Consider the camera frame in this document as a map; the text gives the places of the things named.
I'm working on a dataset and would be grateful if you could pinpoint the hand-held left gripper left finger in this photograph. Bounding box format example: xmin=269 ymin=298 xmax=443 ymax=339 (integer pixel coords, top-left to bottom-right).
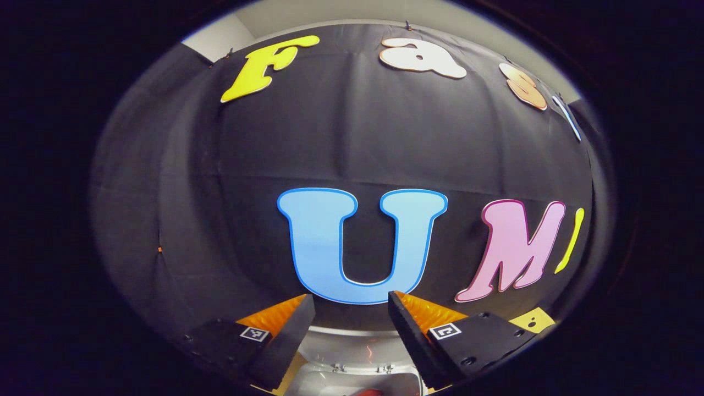
xmin=181 ymin=293 xmax=317 ymax=392

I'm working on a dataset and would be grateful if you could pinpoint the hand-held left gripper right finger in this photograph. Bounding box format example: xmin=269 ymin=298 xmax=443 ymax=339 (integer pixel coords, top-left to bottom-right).
xmin=388 ymin=290 xmax=540 ymax=388

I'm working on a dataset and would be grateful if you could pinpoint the white desktop garbage bin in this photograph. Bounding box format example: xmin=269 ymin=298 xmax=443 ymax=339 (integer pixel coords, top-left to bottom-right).
xmin=283 ymin=324 xmax=432 ymax=396

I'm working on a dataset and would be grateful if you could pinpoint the black backdrop cloth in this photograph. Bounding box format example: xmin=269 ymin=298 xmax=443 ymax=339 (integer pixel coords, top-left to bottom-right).
xmin=91 ymin=22 xmax=606 ymax=353

